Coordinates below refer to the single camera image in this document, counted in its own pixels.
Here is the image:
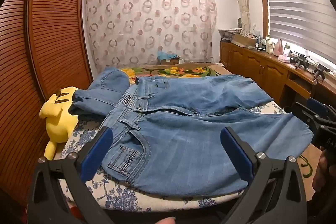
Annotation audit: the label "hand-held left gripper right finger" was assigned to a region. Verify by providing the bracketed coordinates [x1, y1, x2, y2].
[220, 126, 307, 224]

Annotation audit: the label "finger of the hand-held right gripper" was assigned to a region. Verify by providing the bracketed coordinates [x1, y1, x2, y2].
[307, 97, 336, 119]
[285, 101, 319, 127]

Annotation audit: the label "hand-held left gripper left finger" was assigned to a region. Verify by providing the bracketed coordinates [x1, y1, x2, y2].
[28, 126, 116, 224]

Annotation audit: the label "light blue denim jeans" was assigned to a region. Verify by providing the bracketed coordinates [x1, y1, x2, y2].
[101, 74, 314, 198]

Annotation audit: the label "blue denim pants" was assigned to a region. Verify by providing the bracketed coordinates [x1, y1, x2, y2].
[69, 67, 130, 117]

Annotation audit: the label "person's right hand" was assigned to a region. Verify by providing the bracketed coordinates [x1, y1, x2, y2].
[314, 152, 336, 199]

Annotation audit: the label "small black tripod device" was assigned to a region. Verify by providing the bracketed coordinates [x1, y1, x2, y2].
[291, 54, 308, 69]
[313, 64, 331, 86]

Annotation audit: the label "yellow plush toy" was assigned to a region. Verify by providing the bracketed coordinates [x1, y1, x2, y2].
[39, 86, 80, 161]

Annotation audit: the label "white quilt with blue flowers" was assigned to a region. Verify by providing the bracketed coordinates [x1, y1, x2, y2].
[56, 101, 289, 211]

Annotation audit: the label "wooden side cabinet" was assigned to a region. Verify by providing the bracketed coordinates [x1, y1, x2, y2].
[219, 40, 336, 109]

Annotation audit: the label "pink vase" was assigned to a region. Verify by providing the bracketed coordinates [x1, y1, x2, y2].
[274, 39, 284, 56]

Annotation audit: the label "white jars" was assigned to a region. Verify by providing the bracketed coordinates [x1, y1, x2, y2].
[265, 38, 275, 54]

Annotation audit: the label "flat cardboard box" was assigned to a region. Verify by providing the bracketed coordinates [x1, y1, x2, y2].
[232, 34, 259, 48]

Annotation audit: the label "flowered tan blanket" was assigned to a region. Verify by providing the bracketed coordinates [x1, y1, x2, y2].
[121, 63, 319, 189]

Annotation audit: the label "stack of papers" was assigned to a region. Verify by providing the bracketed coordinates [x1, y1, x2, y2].
[218, 28, 243, 42]

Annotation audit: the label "small cardboard box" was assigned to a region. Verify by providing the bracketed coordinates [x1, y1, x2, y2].
[160, 57, 180, 65]

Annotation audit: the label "blue plastic bag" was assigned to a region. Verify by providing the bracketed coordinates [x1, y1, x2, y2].
[157, 50, 179, 60]

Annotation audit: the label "wooden louvred wardrobe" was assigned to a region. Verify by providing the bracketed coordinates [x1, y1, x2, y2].
[0, 0, 93, 210]

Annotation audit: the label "circle-patterned sheer curtain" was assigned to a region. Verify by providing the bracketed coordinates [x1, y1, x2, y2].
[83, 0, 218, 74]

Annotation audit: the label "wooden window frame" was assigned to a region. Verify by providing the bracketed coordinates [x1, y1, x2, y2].
[255, 0, 271, 43]

